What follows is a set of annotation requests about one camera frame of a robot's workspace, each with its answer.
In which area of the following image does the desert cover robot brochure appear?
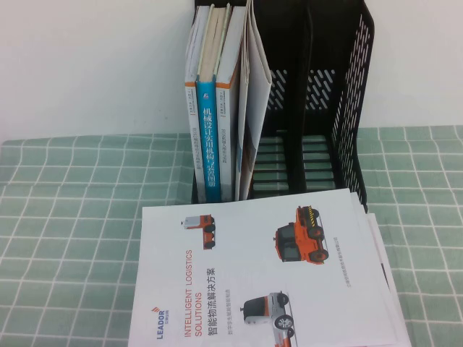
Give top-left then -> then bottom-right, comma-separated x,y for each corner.
240,0 -> 273,201

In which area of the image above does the white book orange stripe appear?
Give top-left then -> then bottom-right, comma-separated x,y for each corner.
183,5 -> 211,202
215,6 -> 247,202

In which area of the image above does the blue spine book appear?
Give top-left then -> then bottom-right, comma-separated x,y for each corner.
195,2 -> 232,203

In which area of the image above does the black perforated plastic book holder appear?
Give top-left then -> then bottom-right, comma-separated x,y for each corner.
190,0 -> 376,214

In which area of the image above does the white logistics vehicle brochure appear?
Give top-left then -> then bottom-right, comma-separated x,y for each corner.
127,187 -> 401,347

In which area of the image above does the white paper booklet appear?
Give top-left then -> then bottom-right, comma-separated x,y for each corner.
349,192 -> 402,344
365,212 -> 414,347

